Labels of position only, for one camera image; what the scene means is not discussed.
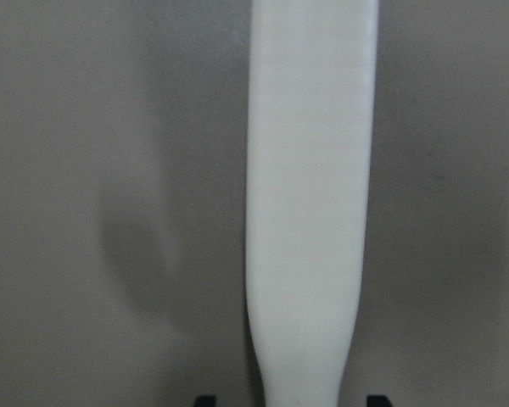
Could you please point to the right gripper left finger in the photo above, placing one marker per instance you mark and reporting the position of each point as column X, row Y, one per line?
column 205, row 400

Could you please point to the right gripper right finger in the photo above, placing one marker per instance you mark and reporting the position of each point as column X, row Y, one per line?
column 377, row 400

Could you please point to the beige brush black bristles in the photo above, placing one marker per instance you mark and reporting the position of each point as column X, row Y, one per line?
column 311, row 94

